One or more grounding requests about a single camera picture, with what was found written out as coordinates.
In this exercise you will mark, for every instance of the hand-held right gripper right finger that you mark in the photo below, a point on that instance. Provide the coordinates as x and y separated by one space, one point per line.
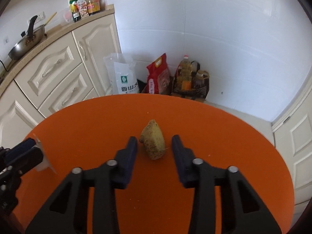
180 160

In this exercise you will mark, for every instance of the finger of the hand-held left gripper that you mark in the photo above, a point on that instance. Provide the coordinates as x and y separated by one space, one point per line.
29 160
22 147

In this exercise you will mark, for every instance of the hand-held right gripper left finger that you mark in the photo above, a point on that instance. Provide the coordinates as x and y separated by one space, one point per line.
129 160

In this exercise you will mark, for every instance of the white rice bag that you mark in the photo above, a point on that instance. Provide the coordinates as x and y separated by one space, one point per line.
124 78

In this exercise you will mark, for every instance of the red rice bag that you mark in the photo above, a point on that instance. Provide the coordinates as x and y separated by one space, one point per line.
158 78

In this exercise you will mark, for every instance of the cream kitchen base cabinet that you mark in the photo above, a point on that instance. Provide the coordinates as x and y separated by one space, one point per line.
61 65

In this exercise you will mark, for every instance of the white panel door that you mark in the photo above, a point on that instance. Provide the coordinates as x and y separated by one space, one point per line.
299 136

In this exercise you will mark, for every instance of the beige stone countertop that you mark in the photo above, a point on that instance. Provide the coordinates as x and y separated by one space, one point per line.
61 28

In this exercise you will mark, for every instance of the pink container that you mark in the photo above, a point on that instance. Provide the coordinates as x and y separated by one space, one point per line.
68 16

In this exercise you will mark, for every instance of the dark soy sauce bottle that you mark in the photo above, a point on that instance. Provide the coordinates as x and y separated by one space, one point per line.
76 15

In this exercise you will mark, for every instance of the green yellow bottle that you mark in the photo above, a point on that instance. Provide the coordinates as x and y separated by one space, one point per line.
73 3

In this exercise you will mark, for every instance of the red white label bottle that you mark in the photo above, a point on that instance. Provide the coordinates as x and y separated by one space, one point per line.
82 6

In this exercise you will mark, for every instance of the white double wall socket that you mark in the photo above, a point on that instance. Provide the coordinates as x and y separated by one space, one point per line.
39 16

